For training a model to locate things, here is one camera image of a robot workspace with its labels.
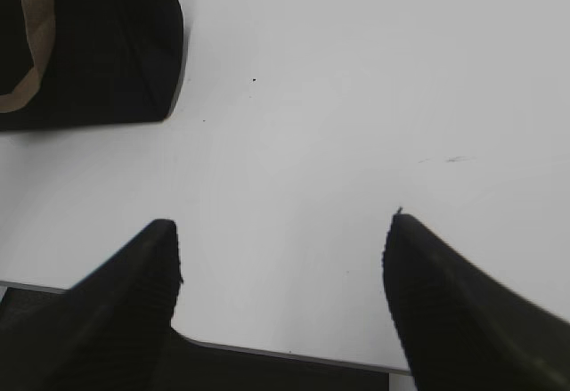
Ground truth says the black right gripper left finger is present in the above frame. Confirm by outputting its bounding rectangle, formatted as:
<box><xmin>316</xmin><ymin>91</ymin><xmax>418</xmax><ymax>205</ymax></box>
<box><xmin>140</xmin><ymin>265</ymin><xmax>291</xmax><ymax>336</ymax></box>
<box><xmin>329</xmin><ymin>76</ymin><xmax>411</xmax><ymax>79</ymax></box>
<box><xmin>1</xmin><ymin>219</ymin><xmax>183</xmax><ymax>390</ymax></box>

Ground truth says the black bag with tan handles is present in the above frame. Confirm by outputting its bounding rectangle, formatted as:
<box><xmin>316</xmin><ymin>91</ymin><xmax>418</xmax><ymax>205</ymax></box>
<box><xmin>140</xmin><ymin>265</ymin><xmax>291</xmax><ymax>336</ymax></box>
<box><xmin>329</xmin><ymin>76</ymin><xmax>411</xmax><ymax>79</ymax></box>
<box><xmin>1</xmin><ymin>0</ymin><xmax>183</xmax><ymax>132</ymax></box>

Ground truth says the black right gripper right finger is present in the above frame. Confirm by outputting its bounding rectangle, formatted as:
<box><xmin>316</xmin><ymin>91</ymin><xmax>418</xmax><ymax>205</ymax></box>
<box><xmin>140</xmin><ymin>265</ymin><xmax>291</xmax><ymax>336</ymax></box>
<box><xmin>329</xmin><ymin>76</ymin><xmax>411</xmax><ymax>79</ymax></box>
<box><xmin>382</xmin><ymin>211</ymin><xmax>569</xmax><ymax>390</ymax></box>

